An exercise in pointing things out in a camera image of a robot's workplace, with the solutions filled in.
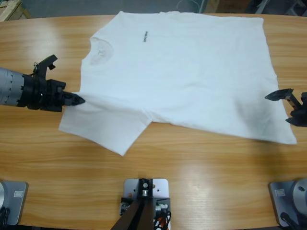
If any grey metal frame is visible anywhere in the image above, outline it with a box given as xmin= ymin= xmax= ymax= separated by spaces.
xmin=249 ymin=0 xmax=307 ymax=17

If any black clamp with silver fittings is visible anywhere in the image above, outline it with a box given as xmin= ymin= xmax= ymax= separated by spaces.
xmin=120 ymin=196 xmax=171 ymax=216

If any white T-shirt with black print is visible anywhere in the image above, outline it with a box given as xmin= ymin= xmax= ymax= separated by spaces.
xmin=58 ymin=11 xmax=298 ymax=157

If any white mounting block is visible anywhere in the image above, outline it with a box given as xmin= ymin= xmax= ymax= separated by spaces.
xmin=123 ymin=178 xmax=170 ymax=230

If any brown cardboard box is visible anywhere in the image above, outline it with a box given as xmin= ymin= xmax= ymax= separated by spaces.
xmin=206 ymin=0 xmax=248 ymax=14

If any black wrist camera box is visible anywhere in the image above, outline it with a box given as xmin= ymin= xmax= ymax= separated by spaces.
xmin=32 ymin=54 xmax=59 ymax=81

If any orange and black cable bundle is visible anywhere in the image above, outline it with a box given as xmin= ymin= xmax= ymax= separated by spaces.
xmin=153 ymin=210 xmax=172 ymax=230

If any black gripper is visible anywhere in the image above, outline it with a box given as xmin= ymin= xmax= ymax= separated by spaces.
xmin=264 ymin=88 xmax=307 ymax=128
xmin=18 ymin=75 xmax=86 ymax=113

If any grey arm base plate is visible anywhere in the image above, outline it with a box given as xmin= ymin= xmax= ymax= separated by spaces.
xmin=268 ymin=177 xmax=307 ymax=228
xmin=0 ymin=181 xmax=29 ymax=226

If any black base cable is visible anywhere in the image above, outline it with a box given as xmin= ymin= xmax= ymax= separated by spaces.
xmin=0 ymin=207 xmax=11 ymax=226
xmin=280 ymin=212 xmax=302 ymax=230

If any dark camera post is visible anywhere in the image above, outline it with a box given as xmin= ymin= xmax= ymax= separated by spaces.
xmin=112 ymin=178 xmax=154 ymax=230

